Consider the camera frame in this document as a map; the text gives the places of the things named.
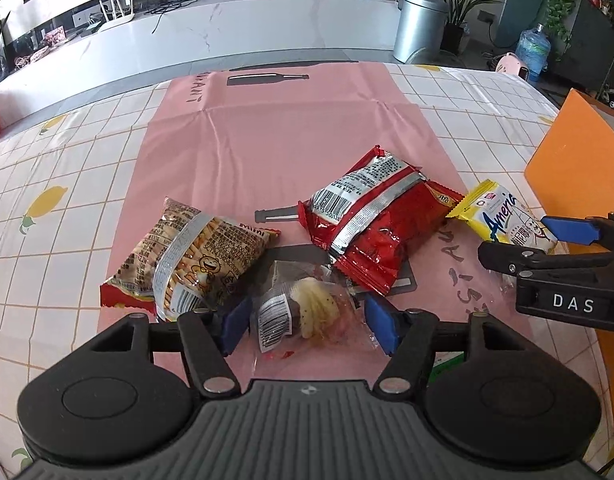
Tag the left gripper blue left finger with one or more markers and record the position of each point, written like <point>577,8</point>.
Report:
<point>234,324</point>

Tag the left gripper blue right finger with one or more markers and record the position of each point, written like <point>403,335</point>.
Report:
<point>384,321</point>

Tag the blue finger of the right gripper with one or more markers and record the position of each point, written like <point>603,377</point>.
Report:
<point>507,258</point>
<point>571,230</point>

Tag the yellow America snack bag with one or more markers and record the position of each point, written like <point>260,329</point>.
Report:
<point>497,215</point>

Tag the clear bag yellow chips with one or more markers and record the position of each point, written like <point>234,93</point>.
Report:
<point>307,306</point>

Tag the white orange storage box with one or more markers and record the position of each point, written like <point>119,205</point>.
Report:
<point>572,175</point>

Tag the brown pretzel snack bag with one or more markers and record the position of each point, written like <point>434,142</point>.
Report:
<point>189,261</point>

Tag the red snack bag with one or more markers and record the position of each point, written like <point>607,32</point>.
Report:
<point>366,219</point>

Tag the pink small heater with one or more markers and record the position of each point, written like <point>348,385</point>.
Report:
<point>510,64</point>

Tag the blue water jug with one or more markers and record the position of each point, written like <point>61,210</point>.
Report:
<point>533,49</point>

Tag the potted green plant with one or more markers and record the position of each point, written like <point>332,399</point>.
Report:
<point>457,5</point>

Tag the silver trash can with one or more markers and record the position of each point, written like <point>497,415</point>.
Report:
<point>420,29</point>

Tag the white wifi router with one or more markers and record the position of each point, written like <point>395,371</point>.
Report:
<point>116,13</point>

